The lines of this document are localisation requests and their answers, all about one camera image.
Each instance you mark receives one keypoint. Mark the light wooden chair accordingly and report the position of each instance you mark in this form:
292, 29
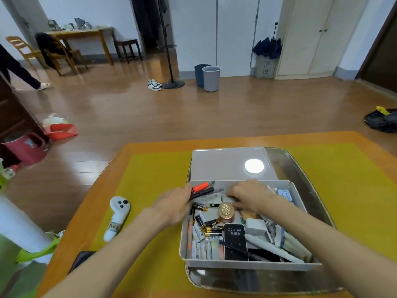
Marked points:
23, 49

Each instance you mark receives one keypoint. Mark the white camera device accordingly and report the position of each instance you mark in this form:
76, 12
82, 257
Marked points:
214, 204

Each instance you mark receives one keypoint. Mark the white sneaker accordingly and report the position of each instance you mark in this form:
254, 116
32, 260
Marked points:
152, 80
154, 87

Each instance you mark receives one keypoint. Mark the white box lid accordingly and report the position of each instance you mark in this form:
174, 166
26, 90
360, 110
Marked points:
217, 166

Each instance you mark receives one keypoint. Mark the black garbage bag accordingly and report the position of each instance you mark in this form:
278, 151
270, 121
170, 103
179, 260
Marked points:
381, 121

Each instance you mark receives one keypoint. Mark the thin red pencil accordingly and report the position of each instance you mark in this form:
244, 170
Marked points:
189, 242

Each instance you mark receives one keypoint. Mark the bundle of black pens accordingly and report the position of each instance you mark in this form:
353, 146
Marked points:
203, 193

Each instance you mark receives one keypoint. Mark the cream two-door cabinet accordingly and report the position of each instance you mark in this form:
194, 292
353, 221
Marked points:
310, 37

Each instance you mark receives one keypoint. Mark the gray trash bin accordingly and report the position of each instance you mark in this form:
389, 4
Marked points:
211, 80

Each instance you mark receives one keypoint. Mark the dark wooden cabinet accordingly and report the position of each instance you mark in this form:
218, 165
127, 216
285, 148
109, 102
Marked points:
12, 114

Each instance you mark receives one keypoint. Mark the yellow table mat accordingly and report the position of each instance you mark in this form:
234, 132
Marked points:
149, 183

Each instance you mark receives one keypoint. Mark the white handheld controller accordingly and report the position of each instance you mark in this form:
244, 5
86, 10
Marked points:
119, 211

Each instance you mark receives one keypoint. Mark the red cylindrical can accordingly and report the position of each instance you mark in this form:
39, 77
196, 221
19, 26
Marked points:
226, 212

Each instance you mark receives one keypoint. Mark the person's left hand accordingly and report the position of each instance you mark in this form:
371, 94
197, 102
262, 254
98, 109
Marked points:
172, 206

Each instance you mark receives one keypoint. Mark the stainless steel tray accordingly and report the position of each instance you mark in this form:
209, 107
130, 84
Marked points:
294, 170

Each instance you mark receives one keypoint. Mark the silver pot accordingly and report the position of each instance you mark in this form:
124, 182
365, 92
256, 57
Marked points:
82, 24

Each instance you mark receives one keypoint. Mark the maroon plastic bucket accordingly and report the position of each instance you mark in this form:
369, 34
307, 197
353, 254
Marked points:
24, 150

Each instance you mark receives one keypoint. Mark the silver kettle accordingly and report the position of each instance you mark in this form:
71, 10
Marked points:
54, 25

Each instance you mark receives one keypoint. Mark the person's left forearm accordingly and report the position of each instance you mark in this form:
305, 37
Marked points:
108, 260

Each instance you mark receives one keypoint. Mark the navy folded umbrella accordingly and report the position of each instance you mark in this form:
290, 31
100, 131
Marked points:
268, 48

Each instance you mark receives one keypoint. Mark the white charger cube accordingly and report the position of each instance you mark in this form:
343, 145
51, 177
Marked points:
256, 227

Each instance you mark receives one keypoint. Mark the green and white chair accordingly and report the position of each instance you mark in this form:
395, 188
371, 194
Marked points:
18, 226

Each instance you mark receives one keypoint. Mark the white built-in wardrobe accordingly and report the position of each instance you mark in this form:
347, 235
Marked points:
198, 34

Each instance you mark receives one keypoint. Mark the red marker pen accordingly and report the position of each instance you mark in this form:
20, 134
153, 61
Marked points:
200, 186

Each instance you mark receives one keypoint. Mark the dark blue trash bin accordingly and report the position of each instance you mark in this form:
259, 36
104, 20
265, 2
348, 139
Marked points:
198, 75

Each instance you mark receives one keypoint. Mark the pile of small batteries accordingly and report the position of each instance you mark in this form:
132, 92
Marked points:
204, 245

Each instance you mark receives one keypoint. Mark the black jacket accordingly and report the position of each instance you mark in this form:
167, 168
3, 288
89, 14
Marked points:
46, 46

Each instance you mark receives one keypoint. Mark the black smartphone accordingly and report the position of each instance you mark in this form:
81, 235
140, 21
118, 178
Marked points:
80, 260

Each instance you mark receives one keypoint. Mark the white storage box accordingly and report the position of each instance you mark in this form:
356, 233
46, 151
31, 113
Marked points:
248, 266

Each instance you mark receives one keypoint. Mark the person's right hand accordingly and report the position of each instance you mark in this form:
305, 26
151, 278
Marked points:
252, 197

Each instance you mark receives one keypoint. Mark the yellow blue cartoon figurine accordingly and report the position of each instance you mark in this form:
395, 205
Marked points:
249, 215

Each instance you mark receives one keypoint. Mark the gray metal safe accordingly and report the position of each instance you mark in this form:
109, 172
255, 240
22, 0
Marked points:
265, 68

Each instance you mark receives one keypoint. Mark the light blue small box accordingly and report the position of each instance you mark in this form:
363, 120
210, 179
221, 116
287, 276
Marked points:
285, 196

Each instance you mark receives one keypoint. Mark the white remote control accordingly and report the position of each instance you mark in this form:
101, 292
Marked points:
273, 249

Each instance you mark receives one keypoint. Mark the person's right forearm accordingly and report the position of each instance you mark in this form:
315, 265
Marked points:
335, 254

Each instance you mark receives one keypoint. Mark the black coat stand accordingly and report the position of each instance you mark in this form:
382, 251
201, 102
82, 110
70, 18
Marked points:
173, 84

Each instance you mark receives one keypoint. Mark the wooden side table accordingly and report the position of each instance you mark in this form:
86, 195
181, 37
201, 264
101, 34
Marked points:
80, 33

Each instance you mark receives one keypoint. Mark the dark brown door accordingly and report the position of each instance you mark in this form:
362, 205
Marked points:
381, 58

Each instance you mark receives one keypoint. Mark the dark wooden stool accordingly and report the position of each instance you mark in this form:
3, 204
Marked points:
127, 42

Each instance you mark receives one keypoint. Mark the black WiFi device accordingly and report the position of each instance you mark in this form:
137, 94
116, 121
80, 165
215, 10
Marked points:
235, 242

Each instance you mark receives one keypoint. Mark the red plastic bag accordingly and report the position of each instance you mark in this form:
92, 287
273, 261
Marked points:
60, 131

